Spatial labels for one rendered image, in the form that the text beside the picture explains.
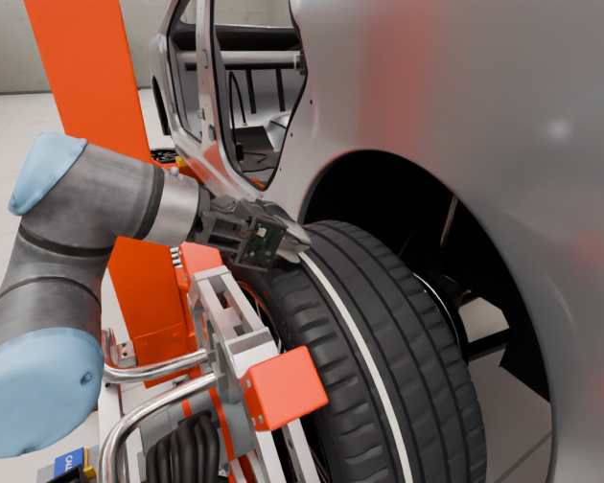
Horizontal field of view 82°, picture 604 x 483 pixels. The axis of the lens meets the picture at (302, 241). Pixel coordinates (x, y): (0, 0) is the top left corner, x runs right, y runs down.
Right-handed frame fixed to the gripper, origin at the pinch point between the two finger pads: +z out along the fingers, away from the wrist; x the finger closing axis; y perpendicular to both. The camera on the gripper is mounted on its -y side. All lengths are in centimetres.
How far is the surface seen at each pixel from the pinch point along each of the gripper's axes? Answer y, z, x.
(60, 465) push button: -34, -15, -90
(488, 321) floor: -47, 196, -30
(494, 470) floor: 12, 129, -66
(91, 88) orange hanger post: -46, -32, 6
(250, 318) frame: 5.3, -6.5, -12.3
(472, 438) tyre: 29.7, 19.8, -12.4
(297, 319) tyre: 12.1, -4.2, -7.4
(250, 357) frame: 11.9, -8.4, -14.2
